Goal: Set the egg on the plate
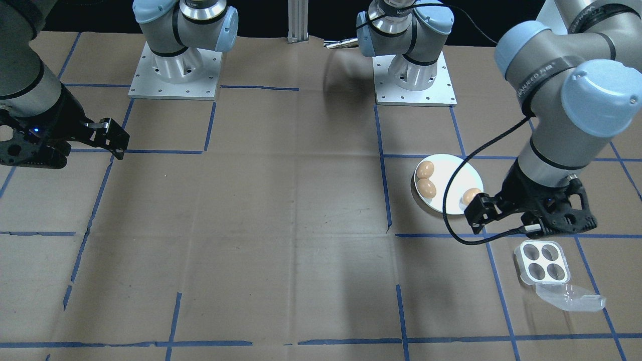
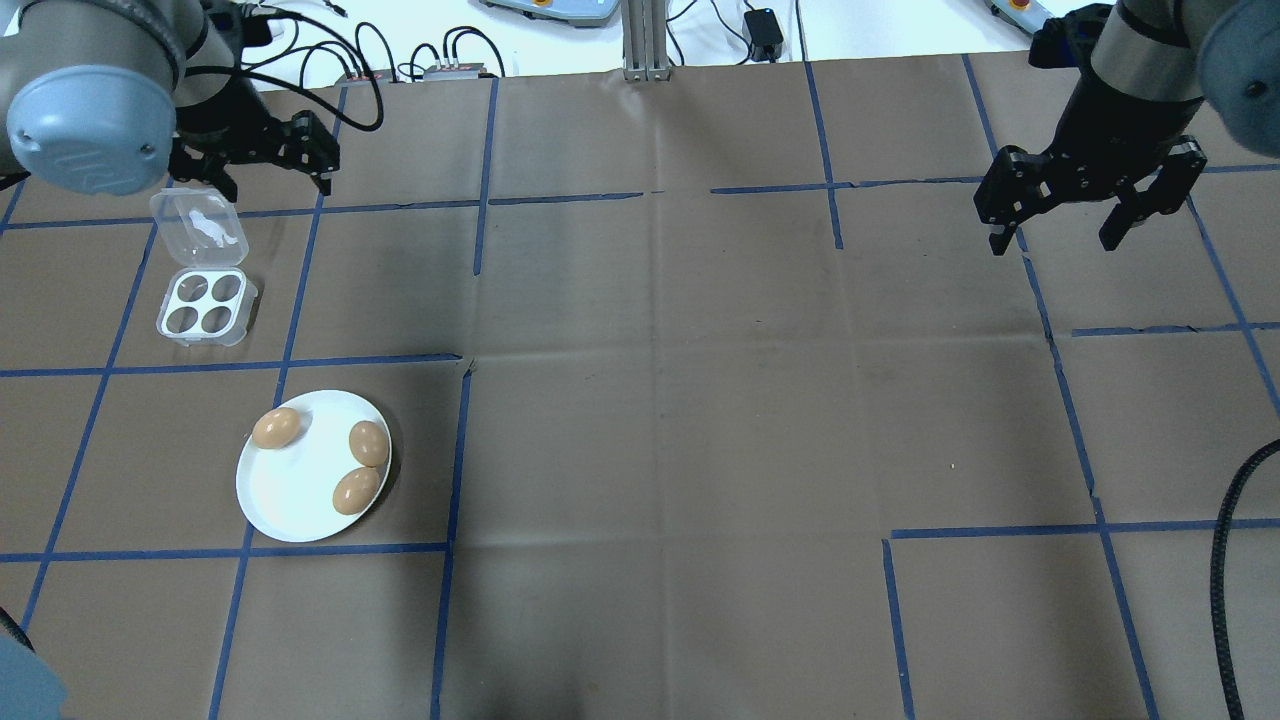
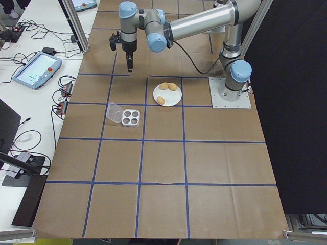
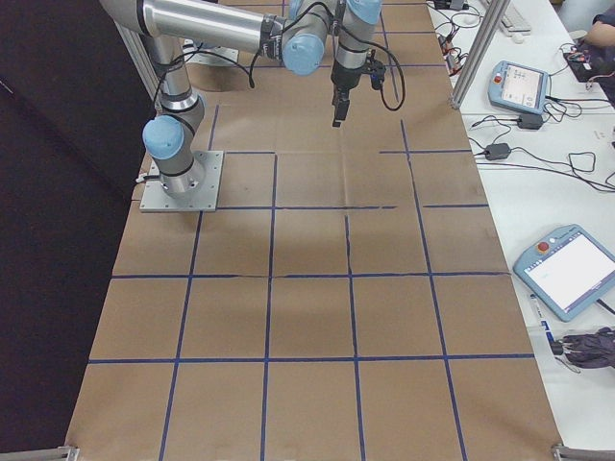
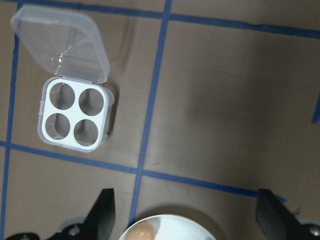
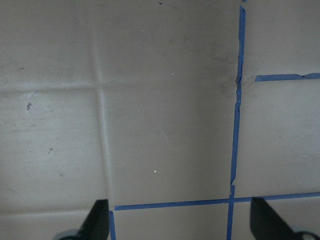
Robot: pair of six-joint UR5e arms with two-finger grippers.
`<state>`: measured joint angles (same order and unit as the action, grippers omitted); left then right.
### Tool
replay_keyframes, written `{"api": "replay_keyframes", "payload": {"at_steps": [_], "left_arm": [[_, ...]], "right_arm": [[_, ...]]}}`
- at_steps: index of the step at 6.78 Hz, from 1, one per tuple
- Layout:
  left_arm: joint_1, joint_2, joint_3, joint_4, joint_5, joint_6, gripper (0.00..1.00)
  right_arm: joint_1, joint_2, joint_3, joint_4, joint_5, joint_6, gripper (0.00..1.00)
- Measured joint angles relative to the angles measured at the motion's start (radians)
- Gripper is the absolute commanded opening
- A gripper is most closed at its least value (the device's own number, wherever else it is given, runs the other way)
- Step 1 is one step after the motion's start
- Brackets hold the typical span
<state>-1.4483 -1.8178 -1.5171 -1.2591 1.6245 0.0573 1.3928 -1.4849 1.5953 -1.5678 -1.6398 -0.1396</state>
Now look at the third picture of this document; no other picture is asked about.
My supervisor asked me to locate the clear plastic egg box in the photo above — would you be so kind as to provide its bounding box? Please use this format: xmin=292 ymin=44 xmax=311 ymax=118
xmin=106 ymin=101 xmax=141 ymax=128

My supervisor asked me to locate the black hub cable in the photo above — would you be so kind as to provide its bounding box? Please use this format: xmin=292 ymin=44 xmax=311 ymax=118
xmin=47 ymin=104 xmax=66 ymax=169

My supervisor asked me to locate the round white plate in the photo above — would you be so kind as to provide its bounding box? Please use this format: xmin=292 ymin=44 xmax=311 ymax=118
xmin=152 ymin=82 xmax=182 ymax=107

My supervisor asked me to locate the aluminium post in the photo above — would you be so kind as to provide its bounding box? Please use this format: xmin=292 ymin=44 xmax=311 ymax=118
xmin=58 ymin=0 xmax=90 ymax=53

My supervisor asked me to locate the person in dark clothes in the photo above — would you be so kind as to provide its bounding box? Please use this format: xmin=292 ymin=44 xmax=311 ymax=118
xmin=2 ymin=0 xmax=20 ymax=19

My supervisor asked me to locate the black power strip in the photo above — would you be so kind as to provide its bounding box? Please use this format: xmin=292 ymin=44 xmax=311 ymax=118
xmin=0 ymin=25 xmax=26 ymax=43

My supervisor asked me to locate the white charger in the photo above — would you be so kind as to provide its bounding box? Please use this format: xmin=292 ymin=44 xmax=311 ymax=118
xmin=14 ymin=133 xmax=34 ymax=143

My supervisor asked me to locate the black monitor stand base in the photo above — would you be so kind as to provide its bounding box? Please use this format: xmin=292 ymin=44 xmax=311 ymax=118
xmin=2 ymin=154 xmax=46 ymax=188

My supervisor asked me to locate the aluminium table frame bar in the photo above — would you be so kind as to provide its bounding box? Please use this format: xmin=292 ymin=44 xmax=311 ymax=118
xmin=282 ymin=229 xmax=327 ymax=242
xmin=0 ymin=228 xmax=38 ymax=240

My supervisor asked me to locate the grey adapter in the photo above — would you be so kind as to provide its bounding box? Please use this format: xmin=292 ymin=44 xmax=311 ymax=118
xmin=4 ymin=167 xmax=22 ymax=179

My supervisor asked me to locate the blue teach pendant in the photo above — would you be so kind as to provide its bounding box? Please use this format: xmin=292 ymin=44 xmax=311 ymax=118
xmin=72 ymin=0 xmax=98 ymax=13
xmin=12 ymin=51 xmax=63 ymax=90

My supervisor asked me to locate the black flat board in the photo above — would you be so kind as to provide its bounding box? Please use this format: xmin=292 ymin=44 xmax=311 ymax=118
xmin=11 ymin=175 xmax=48 ymax=227

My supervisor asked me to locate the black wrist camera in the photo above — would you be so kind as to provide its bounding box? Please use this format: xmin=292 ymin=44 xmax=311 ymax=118
xmin=108 ymin=30 xmax=121 ymax=52

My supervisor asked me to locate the grey metal rack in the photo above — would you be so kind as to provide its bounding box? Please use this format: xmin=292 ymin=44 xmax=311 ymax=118
xmin=286 ymin=213 xmax=327 ymax=230

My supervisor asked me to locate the grey usb hub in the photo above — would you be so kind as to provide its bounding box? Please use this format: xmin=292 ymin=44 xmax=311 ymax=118
xmin=14 ymin=152 xmax=34 ymax=164

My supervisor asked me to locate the black power strip cable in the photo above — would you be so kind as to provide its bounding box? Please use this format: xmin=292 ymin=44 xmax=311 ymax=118
xmin=19 ymin=21 xmax=75 ymax=42

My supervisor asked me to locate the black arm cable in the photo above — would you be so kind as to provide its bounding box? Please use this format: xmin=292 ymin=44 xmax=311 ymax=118
xmin=173 ymin=40 xmax=222 ymax=75

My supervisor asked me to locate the black monitor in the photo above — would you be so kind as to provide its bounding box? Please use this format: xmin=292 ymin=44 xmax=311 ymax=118
xmin=0 ymin=98 xmax=21 ymax=155

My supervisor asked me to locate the black orange usb hub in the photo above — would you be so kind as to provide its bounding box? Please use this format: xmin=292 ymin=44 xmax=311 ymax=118
xmin=60 ymin=81 xmax=75 ymax=97
xmin=56 ymin=100 xmax=69 ymax=115

